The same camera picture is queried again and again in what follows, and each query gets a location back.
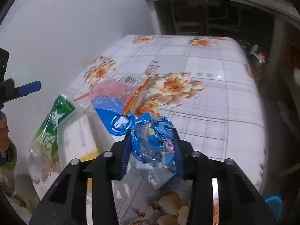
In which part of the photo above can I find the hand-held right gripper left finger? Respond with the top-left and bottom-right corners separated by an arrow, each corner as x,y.
29,128 -> 132,225

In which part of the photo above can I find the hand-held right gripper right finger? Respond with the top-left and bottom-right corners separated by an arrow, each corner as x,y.
172,127 -> 278,225

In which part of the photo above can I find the blue wrapper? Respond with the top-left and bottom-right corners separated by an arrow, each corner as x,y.
128,116 -> 184,191

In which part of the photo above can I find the green label plastic bottle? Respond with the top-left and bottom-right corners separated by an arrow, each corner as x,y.
28,94 -> 76,184

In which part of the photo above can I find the yellow white carton box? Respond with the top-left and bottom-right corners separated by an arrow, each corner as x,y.
57,113 -> 116,170

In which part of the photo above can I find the clear plastic zip bag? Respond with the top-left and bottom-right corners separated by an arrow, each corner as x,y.
74,77 -> 152,116

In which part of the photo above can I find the blue plastic basket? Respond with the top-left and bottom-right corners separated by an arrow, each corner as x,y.
265,196 -> 284,224

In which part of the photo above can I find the person's left hand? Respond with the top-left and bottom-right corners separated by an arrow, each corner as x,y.
0,111 -> 9,153

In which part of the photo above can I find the floral tablecloth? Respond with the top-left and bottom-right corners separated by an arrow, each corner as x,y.
33,35 -> 270,225

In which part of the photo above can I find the cooking oil bottle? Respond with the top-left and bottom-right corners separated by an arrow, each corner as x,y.
249,44 -> 268,86

